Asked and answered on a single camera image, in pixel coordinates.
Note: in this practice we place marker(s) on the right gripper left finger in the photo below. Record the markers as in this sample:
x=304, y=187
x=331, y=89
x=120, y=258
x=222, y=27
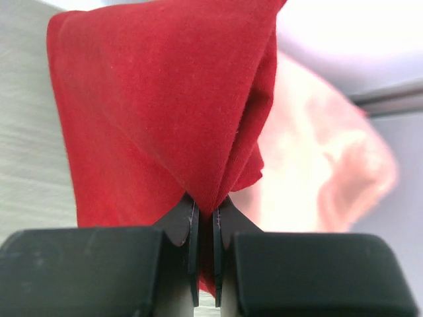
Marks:
x=115, y=271

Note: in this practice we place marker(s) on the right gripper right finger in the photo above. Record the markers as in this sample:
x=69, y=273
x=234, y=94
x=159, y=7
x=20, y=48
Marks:
x=269, y=274

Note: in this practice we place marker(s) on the red t shirt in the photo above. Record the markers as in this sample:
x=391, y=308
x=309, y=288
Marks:
x=161, y=99

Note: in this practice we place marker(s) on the pink folded t shirt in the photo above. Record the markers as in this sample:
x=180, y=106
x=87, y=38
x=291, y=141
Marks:
x=324, y=165

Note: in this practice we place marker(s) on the right aluminium frame post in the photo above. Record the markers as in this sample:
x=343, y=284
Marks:
x=401, y=98

